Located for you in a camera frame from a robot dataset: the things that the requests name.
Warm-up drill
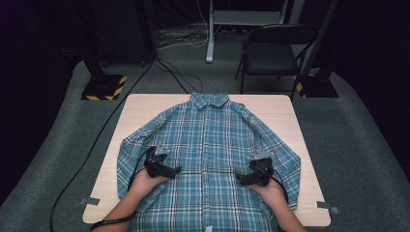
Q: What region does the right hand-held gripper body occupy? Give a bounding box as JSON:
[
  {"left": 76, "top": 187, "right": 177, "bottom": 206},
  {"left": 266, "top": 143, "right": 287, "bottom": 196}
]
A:
[{"left": 247, "top": 150, "right": 276, "bottom": 189}]

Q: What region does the long black floor cable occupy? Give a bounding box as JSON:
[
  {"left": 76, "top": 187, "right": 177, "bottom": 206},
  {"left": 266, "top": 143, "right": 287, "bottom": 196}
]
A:
[{"left": 48, "top": 56, "right": 158, "bottom": 232}]

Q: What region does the dark cabinet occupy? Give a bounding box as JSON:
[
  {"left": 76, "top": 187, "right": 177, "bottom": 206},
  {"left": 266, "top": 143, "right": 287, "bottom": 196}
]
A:
[{"left": 95, "top": 0, "right": 157, "bottom": 66}]

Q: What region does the black stand with striped base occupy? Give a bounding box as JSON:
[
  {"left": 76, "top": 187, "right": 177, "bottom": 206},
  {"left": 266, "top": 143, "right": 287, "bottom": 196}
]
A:
[
  {"left": 76, "top": 0, "right": 129, "bottom": 102},
  {"left": 292, "top": 0, "right": 341, "bottom": 100}
]

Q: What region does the grey tape piece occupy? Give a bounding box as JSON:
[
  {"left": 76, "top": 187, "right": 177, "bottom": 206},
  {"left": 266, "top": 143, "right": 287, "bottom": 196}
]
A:
[
  {"left": 79, "top": 196, "right": 102, "bottom": 207},
  {"left": 315, "top": 200, "right": 340, "bottom": 216}
]

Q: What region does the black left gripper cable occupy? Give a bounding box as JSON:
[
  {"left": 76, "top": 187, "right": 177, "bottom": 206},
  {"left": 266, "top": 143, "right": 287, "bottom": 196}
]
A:
[{"left": 89, "top": 146, "right": 157, "bottom": 232}]

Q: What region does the tangle of floor cables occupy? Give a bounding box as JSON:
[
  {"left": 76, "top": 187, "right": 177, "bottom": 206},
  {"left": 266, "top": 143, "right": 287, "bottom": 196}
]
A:
[{"left": 157, "top": 0, "right": 212, "bottom": 50}]

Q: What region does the white desk frame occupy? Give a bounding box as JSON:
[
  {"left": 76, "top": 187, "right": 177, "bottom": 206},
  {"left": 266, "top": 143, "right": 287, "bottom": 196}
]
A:
[{"left": 205, "top": 0, "right": 290, "bottom": 64}]

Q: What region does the black folding chair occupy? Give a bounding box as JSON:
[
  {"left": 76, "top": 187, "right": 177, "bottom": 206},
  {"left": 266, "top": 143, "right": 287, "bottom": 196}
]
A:
[{"left": 234, "top": 23, "right": 320, "bottom": 102}]

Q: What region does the person's right hand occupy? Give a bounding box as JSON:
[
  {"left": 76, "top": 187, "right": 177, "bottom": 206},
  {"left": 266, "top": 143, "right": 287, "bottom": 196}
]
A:
[{"left": 247, "top": 178, "right": 288, "bottom": 208}]

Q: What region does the person's left hand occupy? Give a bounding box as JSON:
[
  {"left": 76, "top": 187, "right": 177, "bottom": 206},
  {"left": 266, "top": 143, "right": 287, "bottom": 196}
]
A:
[{"left": 129, "top": 169, "right": 170, "bottom": 198}]

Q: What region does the blue plaid shirt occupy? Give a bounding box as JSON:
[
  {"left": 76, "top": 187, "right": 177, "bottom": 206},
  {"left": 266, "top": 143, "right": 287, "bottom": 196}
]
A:
[{"left": 116, "top": 92, "right": 302, "bottom": 232}]

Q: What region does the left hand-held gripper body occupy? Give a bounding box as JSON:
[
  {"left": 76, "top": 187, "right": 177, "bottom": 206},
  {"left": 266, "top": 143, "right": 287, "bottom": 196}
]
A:
[{"left": 143, "top": 143, "right": 172, "bottom": 180}]

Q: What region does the looped black floor cable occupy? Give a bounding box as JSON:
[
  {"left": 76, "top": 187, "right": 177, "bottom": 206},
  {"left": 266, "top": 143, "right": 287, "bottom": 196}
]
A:
[{"left": 155, "top": 57, "right": 205, "bottom": 95}]

